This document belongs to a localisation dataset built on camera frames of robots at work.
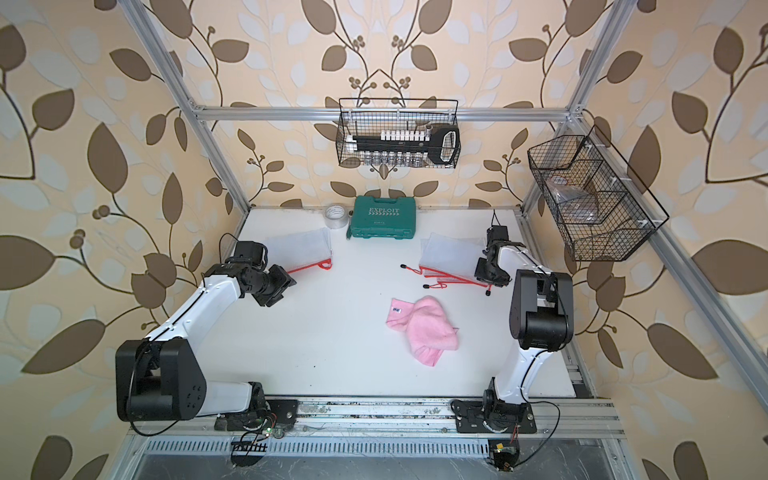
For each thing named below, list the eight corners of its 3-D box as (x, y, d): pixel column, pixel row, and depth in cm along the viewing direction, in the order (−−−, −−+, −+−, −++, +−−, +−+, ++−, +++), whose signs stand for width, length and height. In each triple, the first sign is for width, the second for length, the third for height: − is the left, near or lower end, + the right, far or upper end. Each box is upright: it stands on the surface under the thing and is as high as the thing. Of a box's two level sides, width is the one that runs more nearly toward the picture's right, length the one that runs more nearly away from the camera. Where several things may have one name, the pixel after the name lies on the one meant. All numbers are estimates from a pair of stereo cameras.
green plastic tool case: (349, 239, 113) (348, 231, 109) (354, 204, 125) (352, 195, 121) (416, 239, 113) (417, 231, 109) (414, 204, 125) (414, 195, 121)
